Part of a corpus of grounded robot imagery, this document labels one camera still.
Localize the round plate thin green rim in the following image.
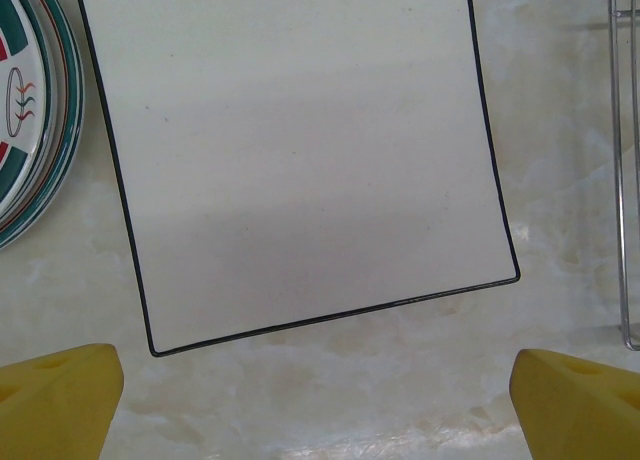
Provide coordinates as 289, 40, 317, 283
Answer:
0, 0, 85, 251

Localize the round plate wide green band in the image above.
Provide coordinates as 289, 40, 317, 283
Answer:
0, 0, 56, 221

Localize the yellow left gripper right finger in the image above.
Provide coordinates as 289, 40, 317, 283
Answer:
509, 348, 640, 460

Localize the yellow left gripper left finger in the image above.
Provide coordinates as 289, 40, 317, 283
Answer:
0, 343, 127, 460

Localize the silver wire dish rack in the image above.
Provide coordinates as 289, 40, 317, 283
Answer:
607, 0, 640, 352

